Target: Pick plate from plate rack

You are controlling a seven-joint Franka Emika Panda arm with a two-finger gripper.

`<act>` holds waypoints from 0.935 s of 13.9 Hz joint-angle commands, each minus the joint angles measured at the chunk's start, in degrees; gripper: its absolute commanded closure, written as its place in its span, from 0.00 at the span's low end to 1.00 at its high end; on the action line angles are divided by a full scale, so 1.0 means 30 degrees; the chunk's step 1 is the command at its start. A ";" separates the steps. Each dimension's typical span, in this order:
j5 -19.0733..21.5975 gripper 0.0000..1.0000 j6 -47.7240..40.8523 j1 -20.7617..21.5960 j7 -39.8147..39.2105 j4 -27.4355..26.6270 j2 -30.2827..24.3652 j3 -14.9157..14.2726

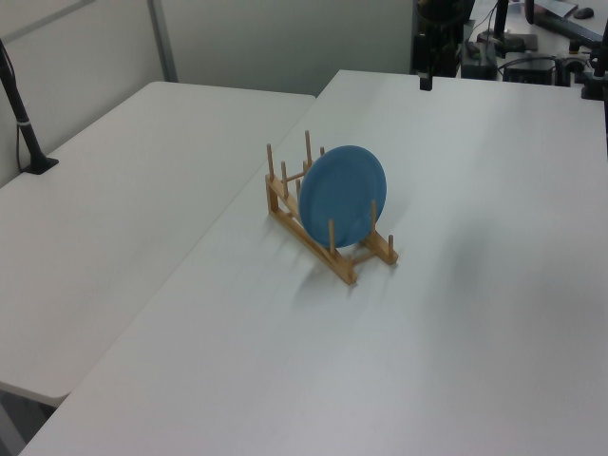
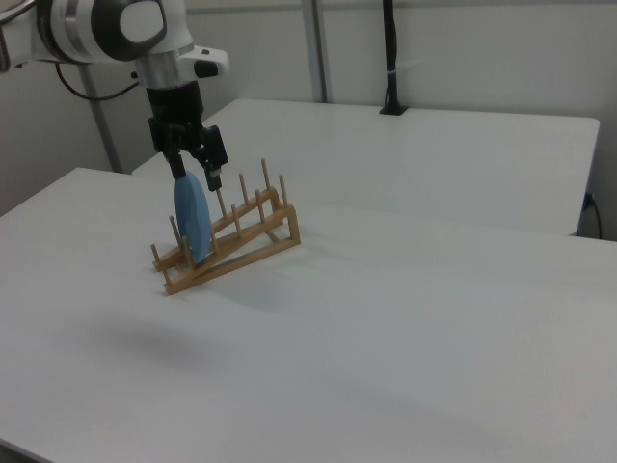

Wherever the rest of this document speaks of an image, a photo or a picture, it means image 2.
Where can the blue plastic plate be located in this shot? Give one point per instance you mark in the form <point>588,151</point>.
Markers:
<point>193,222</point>

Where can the black camera pole with base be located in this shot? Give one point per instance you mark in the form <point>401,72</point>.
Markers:
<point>390,48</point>

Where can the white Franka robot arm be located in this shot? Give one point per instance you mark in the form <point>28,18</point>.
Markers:
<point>96,29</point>

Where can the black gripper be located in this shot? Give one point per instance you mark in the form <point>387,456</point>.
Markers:
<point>173,106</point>

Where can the wooden plate rack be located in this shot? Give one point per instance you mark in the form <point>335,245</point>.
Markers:
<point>295,224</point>

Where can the grey aluminium frame post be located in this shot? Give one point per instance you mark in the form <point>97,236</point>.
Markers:
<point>316,48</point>

